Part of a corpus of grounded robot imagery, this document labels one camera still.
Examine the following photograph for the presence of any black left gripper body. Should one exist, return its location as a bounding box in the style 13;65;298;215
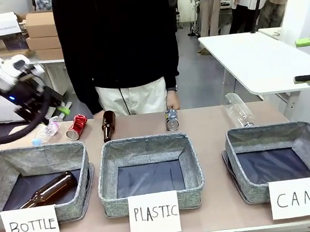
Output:
0;64;55;125

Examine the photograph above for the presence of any white cabinet desk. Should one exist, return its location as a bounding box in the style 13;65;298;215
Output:
0;57;76;123

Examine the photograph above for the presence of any black stand pole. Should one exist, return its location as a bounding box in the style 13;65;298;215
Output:
246;0;272;35

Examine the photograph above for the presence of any crushed clear bottle blue cap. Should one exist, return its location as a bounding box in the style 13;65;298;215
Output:
29;114;65;148

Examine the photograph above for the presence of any cardboard box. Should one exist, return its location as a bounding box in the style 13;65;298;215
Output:
34;47;65;63
25;34;62;52
23;10;59;40

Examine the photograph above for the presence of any grey fabric basket bottle label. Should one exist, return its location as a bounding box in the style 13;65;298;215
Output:
0;139;100;232

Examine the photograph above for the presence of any silver blue crushed can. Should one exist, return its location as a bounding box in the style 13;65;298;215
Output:
164;107;182;132

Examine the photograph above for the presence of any red crushed can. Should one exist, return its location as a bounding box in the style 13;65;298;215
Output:
63;112;90;142

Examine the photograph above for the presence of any person's left hand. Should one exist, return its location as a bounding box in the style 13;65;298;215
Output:
165;89;182;112

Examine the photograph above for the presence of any person in black sweater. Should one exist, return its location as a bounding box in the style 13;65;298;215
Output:
51;0;186;123

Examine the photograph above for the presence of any black corrugated cable hose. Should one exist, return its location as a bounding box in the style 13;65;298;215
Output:
0;87;58;144

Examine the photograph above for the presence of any white paper label PLASTIC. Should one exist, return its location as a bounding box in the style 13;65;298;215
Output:
126;190;183;232

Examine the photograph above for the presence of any white side table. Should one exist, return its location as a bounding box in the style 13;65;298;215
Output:
197;23;310;122

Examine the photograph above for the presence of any white paper label BOTTLE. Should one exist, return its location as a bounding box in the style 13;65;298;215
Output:
0;203;61;232

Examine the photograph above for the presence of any grey fabric basket plastic label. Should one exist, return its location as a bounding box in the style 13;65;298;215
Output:
92;129;209;220

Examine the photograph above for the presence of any white paper label CAN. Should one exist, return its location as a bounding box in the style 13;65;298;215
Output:
268;177;310;221

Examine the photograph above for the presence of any bystander in beige trousers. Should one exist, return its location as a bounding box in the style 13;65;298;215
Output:
196;0;239;38

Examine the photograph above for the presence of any large clear plastic bottle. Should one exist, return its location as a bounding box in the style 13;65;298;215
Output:
224;90;256;130

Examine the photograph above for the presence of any brown glass bottle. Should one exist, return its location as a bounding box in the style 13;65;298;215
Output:
15;169;81;210
100;109;119;144

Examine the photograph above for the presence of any bystander in white jacket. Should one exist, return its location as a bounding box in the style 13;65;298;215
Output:
225;0;286;35

